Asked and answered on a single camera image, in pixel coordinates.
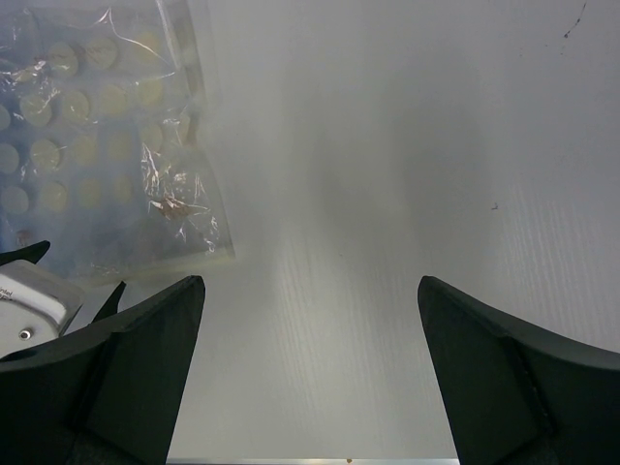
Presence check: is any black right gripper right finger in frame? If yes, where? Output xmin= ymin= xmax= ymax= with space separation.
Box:
xmin=418 ymin=276 xmax=619 ymax=464

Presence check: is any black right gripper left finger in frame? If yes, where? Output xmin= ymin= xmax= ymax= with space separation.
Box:
xmin=1 ymin=276 xmax=205 ymax=464

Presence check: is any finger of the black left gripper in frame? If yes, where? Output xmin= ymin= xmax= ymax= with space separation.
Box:
xmin=92 ymin=281 xmax=126 ymax=323
xmin=0 ymin=240 xmax=50 ymax=265

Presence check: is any clear dotted zip top bag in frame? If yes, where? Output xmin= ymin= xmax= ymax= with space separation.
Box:
xmin=1 ymin=1 xmax=233 ymax=282

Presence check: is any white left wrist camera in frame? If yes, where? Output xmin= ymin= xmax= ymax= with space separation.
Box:
xmin=0 ymin=260 xmax=84 ymax=357

